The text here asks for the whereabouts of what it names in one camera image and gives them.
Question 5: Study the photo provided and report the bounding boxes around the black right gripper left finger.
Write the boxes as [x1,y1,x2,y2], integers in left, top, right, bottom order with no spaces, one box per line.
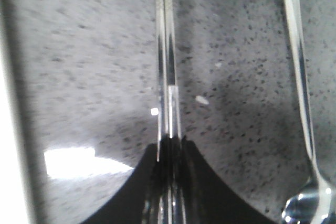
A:
[82,136,171,224]

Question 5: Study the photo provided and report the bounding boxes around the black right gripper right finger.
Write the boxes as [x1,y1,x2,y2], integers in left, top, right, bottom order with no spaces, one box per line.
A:
[170,135,276,224]

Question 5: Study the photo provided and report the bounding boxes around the silver metal chopstick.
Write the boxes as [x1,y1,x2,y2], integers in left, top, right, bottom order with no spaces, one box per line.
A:
[155,0,168,162]
[164,0,181,139]

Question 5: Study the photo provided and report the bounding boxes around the silver metal spoon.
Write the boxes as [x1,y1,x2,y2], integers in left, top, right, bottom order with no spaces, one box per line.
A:
[281,0,335,223]

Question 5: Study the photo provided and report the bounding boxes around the cream rabbit print tray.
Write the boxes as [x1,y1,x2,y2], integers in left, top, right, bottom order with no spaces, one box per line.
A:
[1,0,37,223]

